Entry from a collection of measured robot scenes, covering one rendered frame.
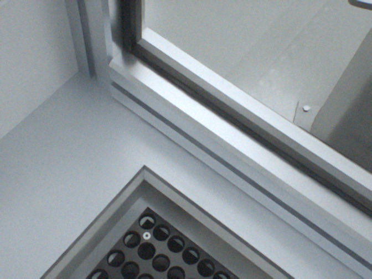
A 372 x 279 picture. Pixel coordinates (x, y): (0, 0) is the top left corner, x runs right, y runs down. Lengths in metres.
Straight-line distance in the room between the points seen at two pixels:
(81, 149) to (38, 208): 0.05
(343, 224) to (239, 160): 0.07
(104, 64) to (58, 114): 0.05
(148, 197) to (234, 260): 0.10
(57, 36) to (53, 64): 0.02
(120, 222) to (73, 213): 0.12
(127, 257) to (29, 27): 0.18
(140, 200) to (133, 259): 0.10
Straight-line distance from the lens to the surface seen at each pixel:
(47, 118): 0.40
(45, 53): 0.37
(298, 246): 0.37
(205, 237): 0.47
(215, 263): 0.40
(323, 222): 0.34
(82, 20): 0.36
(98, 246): 0.47
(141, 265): 0.39
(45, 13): 0.35
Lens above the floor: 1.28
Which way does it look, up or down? 62 degrees down
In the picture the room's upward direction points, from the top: 9 degrees clockwise
